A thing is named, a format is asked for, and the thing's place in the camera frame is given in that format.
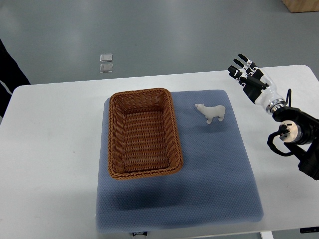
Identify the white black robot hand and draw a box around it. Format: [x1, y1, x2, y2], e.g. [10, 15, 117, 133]
[227, 54, 286, 115]

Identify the white bear figurine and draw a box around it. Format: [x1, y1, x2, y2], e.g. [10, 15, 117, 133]
[195, 104, 226, 124]

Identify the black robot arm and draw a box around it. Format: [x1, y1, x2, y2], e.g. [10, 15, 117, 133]
[266, 89, 319, 180]

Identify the brown wicker basket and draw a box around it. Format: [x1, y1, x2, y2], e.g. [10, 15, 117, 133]
[108, 88, 183, 180]

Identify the wooden box corner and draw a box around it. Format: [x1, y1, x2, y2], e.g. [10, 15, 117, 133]
[282, 0, 319, 13]

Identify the blue grey mat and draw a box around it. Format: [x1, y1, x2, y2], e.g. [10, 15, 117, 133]
[96, 90, 263, 234]

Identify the black table control panel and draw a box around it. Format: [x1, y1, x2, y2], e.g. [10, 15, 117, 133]
[300, 227, 319, 234]

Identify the lower floor plate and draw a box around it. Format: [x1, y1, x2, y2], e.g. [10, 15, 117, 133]
[100, 63, 113, 73]

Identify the floor plate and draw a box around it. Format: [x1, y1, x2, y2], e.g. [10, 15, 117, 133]
[100, 63, 113, 73]
[100, 53, 113, 62]

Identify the upper floor plate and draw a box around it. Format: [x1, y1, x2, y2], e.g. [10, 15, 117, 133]
[100, 53, 113, 62]

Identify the black label under mat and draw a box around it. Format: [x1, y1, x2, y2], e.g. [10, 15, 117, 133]
[132, 232, 148, 237]

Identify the dark object at left edge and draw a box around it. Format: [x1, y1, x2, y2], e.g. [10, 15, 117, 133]
[0, 41, 30, 118]

